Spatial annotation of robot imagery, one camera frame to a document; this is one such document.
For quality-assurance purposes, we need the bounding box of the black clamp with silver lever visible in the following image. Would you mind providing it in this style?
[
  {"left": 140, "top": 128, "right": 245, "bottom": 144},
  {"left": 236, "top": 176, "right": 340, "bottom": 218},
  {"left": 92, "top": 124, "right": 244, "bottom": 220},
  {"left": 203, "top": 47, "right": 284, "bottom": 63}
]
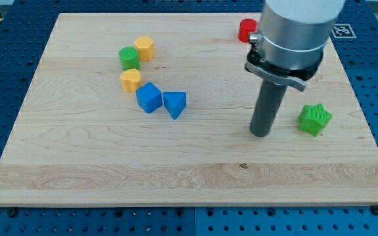
[{"left": 245, "top": 47, "right": 323, "bottom": 92}]

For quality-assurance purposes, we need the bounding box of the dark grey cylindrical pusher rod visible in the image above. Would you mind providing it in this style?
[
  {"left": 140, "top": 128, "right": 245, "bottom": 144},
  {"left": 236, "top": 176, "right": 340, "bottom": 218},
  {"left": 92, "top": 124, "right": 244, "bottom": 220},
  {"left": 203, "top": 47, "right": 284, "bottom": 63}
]
[{"left": 249, "top": 80, "right": 287, "bottom": 137}]

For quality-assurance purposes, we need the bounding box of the green star block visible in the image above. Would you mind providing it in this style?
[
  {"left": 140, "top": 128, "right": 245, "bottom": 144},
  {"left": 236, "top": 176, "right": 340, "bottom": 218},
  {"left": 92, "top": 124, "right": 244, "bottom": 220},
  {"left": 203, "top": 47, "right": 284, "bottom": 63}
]
[{"left": 299, "top": 104, "right": 332, "bottom": 136}]

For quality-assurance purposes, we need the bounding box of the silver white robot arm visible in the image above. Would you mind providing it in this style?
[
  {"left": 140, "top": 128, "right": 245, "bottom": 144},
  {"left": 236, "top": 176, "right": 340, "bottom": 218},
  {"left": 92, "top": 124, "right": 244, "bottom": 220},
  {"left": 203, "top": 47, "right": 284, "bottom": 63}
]
[{"left": 245, "top": 0, "right": 345, "bottom": 137}]

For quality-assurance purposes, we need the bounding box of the white fiducial marker tag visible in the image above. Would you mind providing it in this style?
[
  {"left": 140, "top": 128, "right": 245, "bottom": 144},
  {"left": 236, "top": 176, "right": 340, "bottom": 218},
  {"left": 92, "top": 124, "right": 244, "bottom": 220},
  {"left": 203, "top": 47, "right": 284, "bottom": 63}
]
[{"left": 331, "top": 24, "right": 356, "bottom": 39}]

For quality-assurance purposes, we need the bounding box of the red cylinder block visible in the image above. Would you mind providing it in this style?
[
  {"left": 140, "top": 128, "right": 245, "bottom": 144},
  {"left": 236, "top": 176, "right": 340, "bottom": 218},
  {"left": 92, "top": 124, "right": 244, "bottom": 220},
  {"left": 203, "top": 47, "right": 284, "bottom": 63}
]
[{"left": 238, "top": 18, "right": 258, "bottom": 43}]

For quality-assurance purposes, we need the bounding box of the blue triangle block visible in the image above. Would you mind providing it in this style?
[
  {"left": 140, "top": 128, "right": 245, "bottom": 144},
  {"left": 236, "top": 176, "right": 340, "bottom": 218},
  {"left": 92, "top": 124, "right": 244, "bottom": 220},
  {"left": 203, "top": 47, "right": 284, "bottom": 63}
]
[{"left": 163, "top": 92, "right": 186, "bottom": 119}]

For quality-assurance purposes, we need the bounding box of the blue cube block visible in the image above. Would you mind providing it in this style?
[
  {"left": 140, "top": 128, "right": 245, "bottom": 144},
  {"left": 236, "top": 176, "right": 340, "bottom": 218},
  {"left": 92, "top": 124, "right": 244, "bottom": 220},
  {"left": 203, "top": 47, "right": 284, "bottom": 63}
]
[{"left": 135, "top": 83, "right": 163, "bottom": 113}]

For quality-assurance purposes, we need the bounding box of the yellow hexagon block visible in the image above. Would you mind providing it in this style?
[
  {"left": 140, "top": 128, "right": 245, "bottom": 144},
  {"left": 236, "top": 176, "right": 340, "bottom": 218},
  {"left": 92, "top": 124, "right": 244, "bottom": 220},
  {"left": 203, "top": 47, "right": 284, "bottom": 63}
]
[{"left": 134, "top": 36, "right": 156, "bottom": 61}]

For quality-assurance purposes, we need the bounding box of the yellow heart block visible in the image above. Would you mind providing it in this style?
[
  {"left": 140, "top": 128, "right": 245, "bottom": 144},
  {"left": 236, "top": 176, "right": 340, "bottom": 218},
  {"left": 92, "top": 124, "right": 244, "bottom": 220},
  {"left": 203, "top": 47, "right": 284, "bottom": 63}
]
[{"left": 119, "top": 68, "right": 142, "bottom": 92}]

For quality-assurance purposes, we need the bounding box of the light wooden board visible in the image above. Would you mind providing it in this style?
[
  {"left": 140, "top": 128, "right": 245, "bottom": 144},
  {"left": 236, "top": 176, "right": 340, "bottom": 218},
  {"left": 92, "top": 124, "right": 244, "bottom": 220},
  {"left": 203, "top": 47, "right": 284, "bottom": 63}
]
[{"left": 0, "top": 13, "right": 378, "bottom": 207}]

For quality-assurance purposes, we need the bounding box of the green cylinder block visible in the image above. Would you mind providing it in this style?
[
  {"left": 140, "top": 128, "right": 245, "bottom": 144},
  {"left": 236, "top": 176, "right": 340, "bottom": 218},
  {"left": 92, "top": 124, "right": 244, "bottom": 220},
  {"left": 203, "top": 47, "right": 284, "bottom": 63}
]
[{"left": 118, "top": 47, "right": 140, "bottom": 71}]

